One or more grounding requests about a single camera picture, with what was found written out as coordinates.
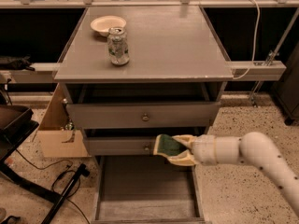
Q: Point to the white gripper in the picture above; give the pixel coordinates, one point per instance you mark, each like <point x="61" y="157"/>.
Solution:
<point x="204" y="149"/>

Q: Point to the green yellow sponge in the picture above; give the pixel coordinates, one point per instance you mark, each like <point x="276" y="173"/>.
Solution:
<point x="167" y="146"/>

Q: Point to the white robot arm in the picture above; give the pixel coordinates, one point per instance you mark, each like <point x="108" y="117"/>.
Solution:
<point x="254" y="149"/>

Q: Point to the grey top drawer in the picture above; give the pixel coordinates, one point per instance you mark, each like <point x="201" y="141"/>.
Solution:
<point x="151" y="115"/>

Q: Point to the grey middle drawer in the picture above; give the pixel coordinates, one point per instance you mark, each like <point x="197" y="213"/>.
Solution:
<point x="109" y="146"/>

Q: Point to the grey open bottom drawer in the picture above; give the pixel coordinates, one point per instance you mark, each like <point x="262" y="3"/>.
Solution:
<point x="145" y="190"/>

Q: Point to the grey wooden drawer cabinet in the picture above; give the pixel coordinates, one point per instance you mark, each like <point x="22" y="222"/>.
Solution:
<point x="172" y="83"/>

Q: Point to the black stand leg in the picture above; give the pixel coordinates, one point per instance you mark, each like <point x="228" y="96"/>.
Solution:
<point x="66" y="193"/>

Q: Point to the dark cabinet at right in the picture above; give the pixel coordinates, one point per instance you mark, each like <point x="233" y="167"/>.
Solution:
<point x="286" y="90"/>

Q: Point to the silver green soda can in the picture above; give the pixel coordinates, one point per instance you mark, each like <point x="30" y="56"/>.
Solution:
<point x="117" y="46"/>

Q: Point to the cardboard box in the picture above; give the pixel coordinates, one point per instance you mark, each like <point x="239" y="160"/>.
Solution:
<point x="57" y="135"/>

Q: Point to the white paper bowl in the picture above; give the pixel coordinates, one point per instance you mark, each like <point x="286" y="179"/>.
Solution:
<point x="102" y="25"/>

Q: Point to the black tray cart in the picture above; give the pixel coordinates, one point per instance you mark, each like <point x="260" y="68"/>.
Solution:
<point x="16" y="125"/>

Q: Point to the metal rail frame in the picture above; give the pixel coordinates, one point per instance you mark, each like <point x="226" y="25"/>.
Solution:
<point x="255" y="70"/>

